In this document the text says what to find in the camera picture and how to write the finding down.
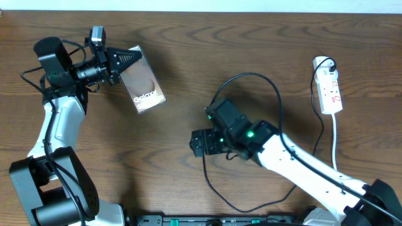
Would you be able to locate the black charging cable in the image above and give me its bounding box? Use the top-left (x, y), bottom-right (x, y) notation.
top-left (200, 57), bottom-right (337, 213)

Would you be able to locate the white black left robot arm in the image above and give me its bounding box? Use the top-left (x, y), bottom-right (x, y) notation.
top-left (9, 37), bottom-right (144, 225)

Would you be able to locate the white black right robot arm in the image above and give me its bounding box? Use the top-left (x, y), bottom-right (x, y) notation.
top-left (189, 99), bottom-right (401, 225)

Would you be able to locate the white USB charger adapter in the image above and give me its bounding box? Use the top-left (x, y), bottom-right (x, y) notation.
top-left (322, 57), bottom-right (337, 72)

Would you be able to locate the white power strip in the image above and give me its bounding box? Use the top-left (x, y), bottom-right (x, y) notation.
top-left (313, 56), bottom-right (343, 115)

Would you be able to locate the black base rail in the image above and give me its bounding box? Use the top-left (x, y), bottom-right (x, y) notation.
top-left (136, 215), bottom-right (299, 226)

